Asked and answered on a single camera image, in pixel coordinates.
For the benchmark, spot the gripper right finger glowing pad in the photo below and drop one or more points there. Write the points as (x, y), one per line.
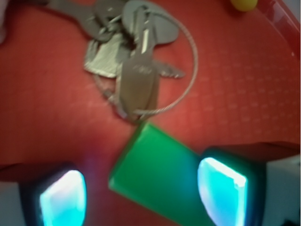
(251, 186)

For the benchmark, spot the red plastic tray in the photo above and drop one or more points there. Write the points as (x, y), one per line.
(247, 90)

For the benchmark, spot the yellow rubber duck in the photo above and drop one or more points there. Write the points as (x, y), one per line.
(244, 5)

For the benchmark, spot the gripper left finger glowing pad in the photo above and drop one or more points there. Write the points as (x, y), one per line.
(53, 194)

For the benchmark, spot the green block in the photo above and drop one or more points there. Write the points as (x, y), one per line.
(160, 173)

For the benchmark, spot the bunch of metal keys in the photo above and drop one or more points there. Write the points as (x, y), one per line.
(123, 35)

